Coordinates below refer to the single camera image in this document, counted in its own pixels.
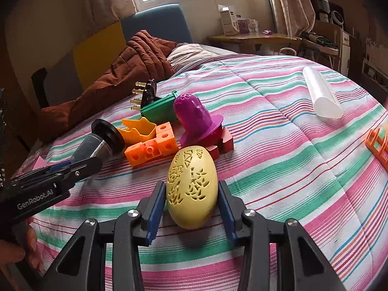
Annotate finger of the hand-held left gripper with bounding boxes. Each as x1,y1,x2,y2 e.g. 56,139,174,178
51,156,104,193
11,160,74,183

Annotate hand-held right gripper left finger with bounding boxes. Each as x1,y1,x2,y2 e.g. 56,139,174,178
38,181,167,291

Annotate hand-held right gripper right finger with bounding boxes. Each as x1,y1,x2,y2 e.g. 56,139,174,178
217,180,348,291

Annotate pink storage box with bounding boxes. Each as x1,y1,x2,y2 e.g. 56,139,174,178
32,156,50,171

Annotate yellow perforated egg shell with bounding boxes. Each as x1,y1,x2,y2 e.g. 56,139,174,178
166,146,218,230

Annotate orange linked plastic cubes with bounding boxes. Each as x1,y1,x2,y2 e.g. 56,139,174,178
124,122,179,167

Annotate purple perforated cone piece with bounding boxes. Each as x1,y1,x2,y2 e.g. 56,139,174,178
173,94,224,146

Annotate person's left hand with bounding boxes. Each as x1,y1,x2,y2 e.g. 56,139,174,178
0,217,43,272

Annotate orange-yellow jagged plastic shell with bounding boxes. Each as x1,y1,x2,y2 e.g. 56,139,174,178
117,118,156,145

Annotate red plastic block piece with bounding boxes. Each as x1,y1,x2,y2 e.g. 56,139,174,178
206,126,234,160

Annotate green plastic cylinder holder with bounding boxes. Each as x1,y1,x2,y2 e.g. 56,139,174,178
140,91,180,125

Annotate black base with clear pegs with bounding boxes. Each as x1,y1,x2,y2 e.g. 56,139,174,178
130,79,162,111

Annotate brown quilt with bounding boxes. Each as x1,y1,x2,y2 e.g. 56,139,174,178
38,30,176,143

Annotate translucent white plastic tube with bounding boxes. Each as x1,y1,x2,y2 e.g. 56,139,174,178
302,66,344,119

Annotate pale striped pillow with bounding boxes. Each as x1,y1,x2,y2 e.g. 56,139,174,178
167,43,222,67

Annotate orange plastic rack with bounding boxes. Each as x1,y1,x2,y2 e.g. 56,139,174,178
365,126,388,170

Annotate blue and yellow padded headboard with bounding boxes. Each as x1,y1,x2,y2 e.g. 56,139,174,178
32,4,194,106

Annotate wooden desk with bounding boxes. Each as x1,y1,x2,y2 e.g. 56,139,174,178
208,33,302,56

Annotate white carton box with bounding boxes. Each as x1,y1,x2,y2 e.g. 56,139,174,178
218,4,241,36

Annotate cluttered wooden shelf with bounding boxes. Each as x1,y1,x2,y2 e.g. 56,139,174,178
300,0,388,91

